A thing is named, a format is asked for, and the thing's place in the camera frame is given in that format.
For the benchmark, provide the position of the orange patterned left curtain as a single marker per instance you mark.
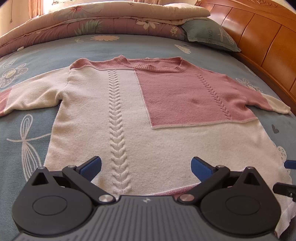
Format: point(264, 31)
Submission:
point(38, 7)

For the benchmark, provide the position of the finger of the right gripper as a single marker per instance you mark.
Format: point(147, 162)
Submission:
point(285, 190)
point(290, 164)

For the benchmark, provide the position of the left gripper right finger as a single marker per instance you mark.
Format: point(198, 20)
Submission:
point(210, 178)

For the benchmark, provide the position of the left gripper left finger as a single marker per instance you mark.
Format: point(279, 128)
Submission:
point(80, 178)

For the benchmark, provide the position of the pink and cream sweater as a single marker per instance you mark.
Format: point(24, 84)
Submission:
point(150, 120)

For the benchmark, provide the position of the folded pink floral quilt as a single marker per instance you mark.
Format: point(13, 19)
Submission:
point(105, 17)

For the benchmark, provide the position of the grey-green flower pillow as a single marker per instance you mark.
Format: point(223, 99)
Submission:
point(209, 33)

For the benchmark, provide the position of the blue floral bed sheet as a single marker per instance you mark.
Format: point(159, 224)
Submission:
point(27, 129)

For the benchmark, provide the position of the wooden headboard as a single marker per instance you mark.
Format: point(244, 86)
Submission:
point(265, 33)

